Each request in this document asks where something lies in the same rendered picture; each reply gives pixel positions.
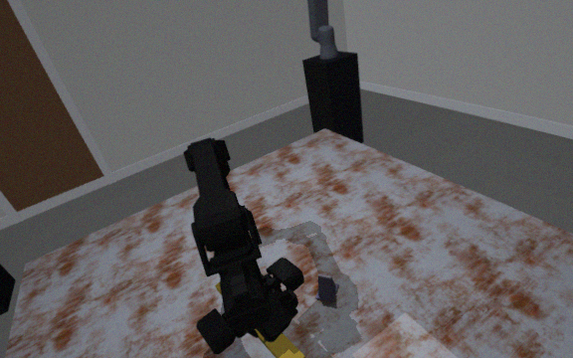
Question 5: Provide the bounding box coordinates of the yellow bar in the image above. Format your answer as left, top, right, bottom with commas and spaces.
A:
216, 282, 305, 358

